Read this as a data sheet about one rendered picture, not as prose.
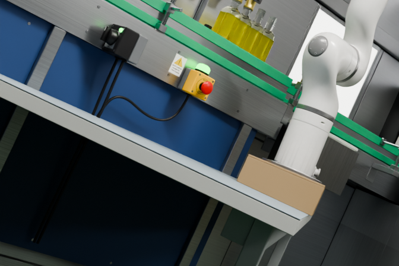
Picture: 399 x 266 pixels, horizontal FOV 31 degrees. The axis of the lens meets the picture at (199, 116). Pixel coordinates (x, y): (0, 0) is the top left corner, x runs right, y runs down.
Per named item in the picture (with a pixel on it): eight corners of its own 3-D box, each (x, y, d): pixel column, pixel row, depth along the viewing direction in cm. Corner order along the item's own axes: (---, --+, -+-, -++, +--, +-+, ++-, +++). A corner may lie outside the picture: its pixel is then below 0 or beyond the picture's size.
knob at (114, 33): (105, 44, 199) (96, 38, 196) (113, 29, 199) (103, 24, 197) (113, 46, 195) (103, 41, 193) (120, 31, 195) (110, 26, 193)
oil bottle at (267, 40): (243, 86, 255) (268, 32, 256) (252, 89, 250) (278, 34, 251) (231, 81, 252) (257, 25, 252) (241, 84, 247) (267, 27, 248)
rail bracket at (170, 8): (161, 34, 212) (180, -7, 213) (174, 38, 206) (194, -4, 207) (151, 28, 210) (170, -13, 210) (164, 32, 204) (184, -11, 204)
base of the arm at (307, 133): (315, 184, 224) (338, 129, 225) (325, 186, 205) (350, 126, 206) (258, 160, 224) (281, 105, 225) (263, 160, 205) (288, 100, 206)
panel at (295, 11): (343, 120, 306) (376, 47, 307) (348, 122, 303) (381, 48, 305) (189, 29, 252) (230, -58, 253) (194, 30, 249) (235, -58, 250)
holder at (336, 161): (287, 172, 264) (304, 133, 265) (340, 195, 242) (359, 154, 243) (255, 157, 254) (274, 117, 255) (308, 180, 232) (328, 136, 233)
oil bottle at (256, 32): (231, 80, 252) (257, 25, 252) (241, 83, 247) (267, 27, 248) (220, 74, 248) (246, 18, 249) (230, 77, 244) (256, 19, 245)
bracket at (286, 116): (269, 119, 254) (278, 101, 254) (287, 125, 246) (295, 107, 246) (263, 116, 252) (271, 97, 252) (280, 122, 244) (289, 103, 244)
